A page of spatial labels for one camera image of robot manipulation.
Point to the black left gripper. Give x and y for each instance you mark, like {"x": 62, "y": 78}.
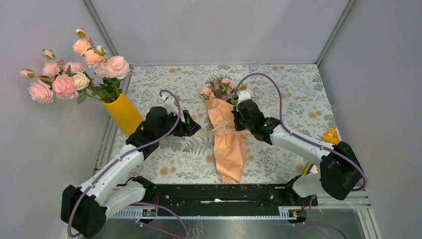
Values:
{"x": 187, "y": 128}

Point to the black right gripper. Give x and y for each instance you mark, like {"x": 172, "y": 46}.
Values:
{"x": 236, "y": 114}

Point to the cream printed ribbon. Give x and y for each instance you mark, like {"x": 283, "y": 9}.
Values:
{"x": 220, "y": 130}

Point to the orange paper bouquet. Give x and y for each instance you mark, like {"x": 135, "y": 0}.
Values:
{"x": 229, "y": 150}

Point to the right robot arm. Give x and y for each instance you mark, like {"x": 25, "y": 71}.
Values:
{"x": 340, "y": 171}

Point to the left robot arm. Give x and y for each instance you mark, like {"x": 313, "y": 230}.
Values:
{"x": 112, "y": 178}

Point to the yellow vase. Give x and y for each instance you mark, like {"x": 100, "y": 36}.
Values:
{"x": 124, "y": 113}

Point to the pink rose bunch in vase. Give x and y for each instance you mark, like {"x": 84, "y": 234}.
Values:
{"x": 97, "y": 78}

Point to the floral patterned table mat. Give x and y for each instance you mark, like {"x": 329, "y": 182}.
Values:
{"x": 293, "y": 93}

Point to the yellow triangular plastic toy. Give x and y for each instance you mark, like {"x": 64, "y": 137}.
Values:
{"x": 331, "y": 136}

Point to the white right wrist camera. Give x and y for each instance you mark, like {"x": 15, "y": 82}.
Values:
{"x": 243, "y": 96}

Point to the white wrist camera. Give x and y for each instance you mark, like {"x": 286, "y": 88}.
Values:
{"x": 169, "y": 104}
{"x": 243, "y": 96}

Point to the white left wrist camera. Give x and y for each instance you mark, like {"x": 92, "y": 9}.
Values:
{"x": 169, "y": 104}

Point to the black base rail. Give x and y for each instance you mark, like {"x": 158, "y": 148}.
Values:
{"x": 225, "y": 200}

